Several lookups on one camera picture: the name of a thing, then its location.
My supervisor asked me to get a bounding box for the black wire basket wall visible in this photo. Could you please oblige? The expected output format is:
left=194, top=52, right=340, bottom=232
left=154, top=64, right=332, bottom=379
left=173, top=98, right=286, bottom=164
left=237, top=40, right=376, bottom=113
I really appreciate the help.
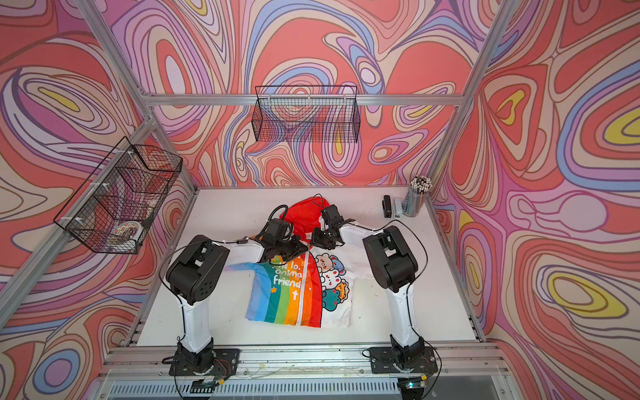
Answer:
left=53, top=138, right=183, bottom=254
left=251, top=84, right=361, bottom=144

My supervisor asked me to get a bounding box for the black stapler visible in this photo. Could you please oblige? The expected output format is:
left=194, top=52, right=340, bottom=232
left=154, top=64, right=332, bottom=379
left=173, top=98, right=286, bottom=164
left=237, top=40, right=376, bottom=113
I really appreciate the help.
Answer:
left=383, top=195, right=393, bottom=218

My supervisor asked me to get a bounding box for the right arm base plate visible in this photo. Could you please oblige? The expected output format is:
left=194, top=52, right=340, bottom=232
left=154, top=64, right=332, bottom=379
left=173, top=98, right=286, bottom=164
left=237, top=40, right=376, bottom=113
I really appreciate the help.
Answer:
left=363, top=347, right=439, bottom=376

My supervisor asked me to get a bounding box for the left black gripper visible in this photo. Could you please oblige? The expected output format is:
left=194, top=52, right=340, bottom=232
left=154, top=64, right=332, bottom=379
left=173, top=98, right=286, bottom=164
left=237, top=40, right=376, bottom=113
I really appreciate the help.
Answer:
left=273, top=235, right=310, bottom=262

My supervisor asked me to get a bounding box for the black wire basket back wall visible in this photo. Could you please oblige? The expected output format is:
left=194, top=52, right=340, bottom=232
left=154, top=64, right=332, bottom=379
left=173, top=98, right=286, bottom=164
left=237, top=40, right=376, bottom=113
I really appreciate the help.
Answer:
left=251, top=84, right=361, bottom=144

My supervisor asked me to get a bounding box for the black wire basket left wall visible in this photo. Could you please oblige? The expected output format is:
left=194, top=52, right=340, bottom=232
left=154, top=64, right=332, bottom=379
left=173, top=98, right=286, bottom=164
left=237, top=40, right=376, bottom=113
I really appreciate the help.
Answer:
left=53, top=138, right=183, bottom=254

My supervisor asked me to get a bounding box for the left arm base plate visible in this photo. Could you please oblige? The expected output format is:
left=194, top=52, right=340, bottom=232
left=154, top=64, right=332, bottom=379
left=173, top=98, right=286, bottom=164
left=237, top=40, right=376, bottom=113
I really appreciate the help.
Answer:
left=164, top=347, right=240, bottom=395

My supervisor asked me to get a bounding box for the aluminium frame rail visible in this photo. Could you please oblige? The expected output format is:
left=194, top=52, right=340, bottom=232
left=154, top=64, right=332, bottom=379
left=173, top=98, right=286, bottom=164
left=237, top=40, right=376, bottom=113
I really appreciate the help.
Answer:
left=143, top=94, right=464, bottom=106

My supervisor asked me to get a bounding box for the pale eraser block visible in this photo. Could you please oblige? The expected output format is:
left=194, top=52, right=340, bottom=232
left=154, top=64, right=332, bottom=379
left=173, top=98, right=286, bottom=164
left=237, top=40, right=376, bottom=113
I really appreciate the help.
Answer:
left=393, top=198, right=403, bottom=218

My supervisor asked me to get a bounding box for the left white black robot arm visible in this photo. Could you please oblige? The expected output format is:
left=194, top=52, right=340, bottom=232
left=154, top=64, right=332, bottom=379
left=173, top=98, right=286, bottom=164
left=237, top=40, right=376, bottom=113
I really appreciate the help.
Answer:
left=165, top=235, right=308, bottom=378

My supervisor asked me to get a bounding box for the metal cup of pencils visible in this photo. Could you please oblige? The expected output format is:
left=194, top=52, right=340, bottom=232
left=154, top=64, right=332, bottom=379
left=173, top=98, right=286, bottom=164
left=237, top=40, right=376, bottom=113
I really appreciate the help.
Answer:
left=402, top=176, right=433, bottom=218

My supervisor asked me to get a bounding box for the rainbow red hooded jacket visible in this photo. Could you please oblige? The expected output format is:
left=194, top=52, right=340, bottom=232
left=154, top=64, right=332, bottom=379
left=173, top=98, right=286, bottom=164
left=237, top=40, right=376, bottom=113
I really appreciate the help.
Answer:
left=228, top=195, right=373, bottom=328

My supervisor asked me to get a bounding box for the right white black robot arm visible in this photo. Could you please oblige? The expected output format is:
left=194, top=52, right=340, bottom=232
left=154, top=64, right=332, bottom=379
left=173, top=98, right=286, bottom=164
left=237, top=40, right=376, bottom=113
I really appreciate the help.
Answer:
left=311, top=220, right=426, bottom=370

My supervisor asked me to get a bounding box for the round item in left basket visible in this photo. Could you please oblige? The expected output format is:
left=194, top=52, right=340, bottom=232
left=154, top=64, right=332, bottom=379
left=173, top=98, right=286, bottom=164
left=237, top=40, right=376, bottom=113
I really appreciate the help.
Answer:
left=108, top=221, right=143, bottom=252

